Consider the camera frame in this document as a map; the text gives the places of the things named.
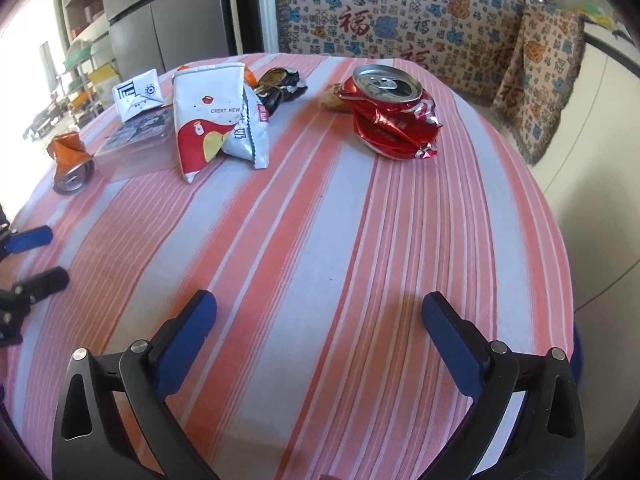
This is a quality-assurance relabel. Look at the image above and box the pink striped tablecloth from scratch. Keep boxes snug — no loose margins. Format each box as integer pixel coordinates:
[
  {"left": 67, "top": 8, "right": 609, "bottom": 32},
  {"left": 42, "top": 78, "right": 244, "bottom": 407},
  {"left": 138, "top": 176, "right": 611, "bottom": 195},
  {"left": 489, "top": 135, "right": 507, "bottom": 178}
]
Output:
[{"left": 1, "top": 54, "right": 573, "bottom": 479}]

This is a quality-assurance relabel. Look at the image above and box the red white paper cup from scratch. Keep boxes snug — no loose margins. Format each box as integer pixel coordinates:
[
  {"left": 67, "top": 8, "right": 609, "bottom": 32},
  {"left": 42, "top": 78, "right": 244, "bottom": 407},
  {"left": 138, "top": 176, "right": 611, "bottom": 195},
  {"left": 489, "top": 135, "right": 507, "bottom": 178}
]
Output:
[{"left": 172, "top": 62, "right": 245, "bottom": 183}]

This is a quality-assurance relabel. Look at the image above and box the green white milk carton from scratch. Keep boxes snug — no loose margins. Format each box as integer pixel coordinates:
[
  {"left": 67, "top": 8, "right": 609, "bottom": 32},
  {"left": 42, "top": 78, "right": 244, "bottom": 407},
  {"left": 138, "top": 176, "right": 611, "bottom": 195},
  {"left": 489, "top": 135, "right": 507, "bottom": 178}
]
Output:
[{"left": 112, "top": 68, "right": 165, "bottom": 122}]

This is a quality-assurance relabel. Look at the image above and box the grey refrigerator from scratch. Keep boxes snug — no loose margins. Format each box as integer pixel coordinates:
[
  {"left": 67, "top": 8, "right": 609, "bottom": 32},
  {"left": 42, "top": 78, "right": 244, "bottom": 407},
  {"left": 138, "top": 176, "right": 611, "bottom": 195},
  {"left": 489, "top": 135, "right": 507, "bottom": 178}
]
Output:
[{"left": 103, "top": 0, "right": 238, "bottom": 79}]

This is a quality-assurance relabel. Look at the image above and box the blue trash bin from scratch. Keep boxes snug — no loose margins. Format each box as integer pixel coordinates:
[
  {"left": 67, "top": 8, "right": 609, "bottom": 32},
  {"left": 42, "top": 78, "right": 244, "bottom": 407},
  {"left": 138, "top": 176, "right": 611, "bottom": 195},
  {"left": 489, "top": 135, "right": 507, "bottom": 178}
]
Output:
[{"left": 570, "top": 324, "right": 584, "bottom": 388}]

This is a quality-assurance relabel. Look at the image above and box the small pastry packet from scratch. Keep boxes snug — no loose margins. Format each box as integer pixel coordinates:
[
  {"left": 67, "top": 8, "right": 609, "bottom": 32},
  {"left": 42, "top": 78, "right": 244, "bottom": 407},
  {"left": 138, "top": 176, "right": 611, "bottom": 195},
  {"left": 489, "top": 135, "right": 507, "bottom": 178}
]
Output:
[{"left": 319, "top": 84, "right": 350, "bottom": 113}]

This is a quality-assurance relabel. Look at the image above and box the dark foil wrapper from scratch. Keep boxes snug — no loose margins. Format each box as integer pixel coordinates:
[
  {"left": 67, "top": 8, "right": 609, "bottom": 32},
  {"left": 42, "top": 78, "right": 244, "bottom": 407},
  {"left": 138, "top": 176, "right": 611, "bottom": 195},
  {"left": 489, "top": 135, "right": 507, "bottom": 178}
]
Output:
[{"left": 254, "top": 67, "right": 308, "bottom": 115}]

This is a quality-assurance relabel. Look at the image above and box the crushed orange can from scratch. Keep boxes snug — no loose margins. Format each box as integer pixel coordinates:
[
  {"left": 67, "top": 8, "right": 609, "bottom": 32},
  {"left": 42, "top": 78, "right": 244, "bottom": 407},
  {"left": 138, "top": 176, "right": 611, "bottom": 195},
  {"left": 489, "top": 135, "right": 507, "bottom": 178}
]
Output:
[{"left": 47, "top": 131, "right": 96, "bottom": 195}]

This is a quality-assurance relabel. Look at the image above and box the patterned fabric cover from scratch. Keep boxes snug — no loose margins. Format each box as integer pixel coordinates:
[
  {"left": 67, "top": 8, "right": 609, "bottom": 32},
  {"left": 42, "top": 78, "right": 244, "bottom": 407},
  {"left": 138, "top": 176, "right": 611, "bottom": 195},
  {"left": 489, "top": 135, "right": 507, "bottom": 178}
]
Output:
[{"left": 277, "top": 0, "right": 585, "bottom": 165}]

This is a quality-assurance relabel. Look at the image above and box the clear plastic Kuromi box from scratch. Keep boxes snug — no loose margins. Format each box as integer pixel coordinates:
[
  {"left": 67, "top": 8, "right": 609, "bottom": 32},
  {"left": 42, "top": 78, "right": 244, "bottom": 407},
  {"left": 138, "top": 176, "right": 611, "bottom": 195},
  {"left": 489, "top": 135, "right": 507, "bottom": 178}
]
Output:
[{"left": 93, "top": 106, "right": 178, "bottom": 182}]

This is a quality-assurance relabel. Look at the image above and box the crushed red soda can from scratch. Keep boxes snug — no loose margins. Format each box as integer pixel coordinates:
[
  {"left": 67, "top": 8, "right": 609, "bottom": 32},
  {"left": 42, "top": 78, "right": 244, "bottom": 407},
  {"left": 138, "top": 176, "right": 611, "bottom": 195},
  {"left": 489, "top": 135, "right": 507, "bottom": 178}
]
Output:
[{"left": 336, "top": 63, "right": 442, "bottom": 160}]

